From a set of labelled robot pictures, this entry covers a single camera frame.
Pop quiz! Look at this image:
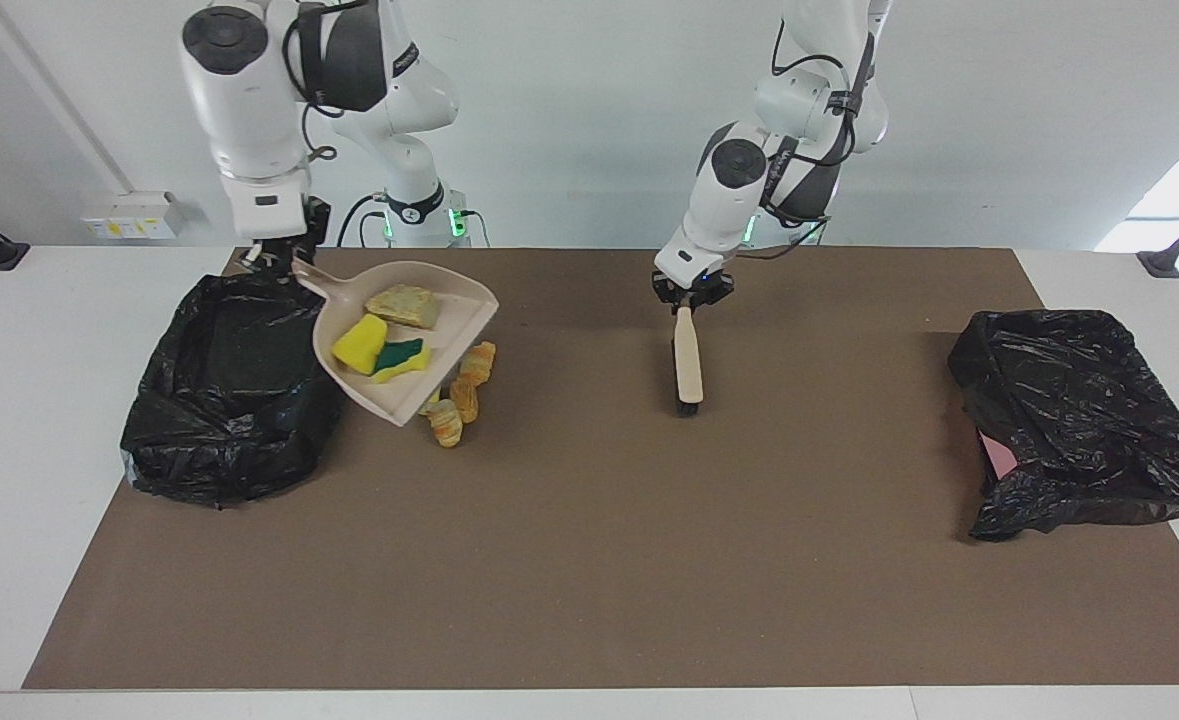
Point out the beige plastic dustpan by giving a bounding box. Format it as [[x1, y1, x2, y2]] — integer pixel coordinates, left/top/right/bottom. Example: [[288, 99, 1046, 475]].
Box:
[[293, 258, 500, 428]]

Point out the white wall cable duct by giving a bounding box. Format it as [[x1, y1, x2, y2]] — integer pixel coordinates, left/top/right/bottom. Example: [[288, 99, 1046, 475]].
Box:
[[0, 0, 135, 196]]

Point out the croissant toy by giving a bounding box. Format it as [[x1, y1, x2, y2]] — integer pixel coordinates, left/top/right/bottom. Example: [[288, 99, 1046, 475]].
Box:
[[364, 285, 442, 331], [460, 341, 498, 386]]

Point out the black base cable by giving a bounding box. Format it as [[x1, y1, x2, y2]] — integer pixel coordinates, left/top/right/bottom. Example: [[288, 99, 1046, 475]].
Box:
[[337, 193, 390, 248]]

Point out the black bag lined bin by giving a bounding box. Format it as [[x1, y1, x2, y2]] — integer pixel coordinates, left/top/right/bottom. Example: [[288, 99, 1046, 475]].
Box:
[[120, 267, 355, 509]]

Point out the black bag over pink bin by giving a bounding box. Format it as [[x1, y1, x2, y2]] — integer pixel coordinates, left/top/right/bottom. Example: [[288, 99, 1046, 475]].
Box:
[[947, 309, 1179, 543]]

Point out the green and yellow sponge piece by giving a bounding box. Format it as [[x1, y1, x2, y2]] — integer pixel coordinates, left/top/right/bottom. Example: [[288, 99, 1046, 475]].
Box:
[[371, 338, 432, 384]]

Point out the white wall socket box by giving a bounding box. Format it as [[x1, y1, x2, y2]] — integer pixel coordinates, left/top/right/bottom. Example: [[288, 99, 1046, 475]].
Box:
[[82, 192, 187, 241]]

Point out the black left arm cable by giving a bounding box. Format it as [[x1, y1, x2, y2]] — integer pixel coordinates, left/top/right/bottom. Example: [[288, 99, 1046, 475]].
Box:
[[761, 15, 878, 229]]

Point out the beige hand brush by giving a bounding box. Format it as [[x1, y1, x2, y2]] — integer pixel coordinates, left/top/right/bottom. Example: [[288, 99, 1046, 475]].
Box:
[[672, 305, 705, 418]]

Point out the pale striped bread roll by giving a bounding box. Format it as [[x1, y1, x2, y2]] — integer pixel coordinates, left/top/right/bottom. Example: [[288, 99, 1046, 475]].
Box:
[[426, 399, 464, 448]]

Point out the brown table mat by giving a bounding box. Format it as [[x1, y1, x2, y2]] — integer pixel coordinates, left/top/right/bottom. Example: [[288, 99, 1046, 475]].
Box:
[[22, 247, 1179, 691]]

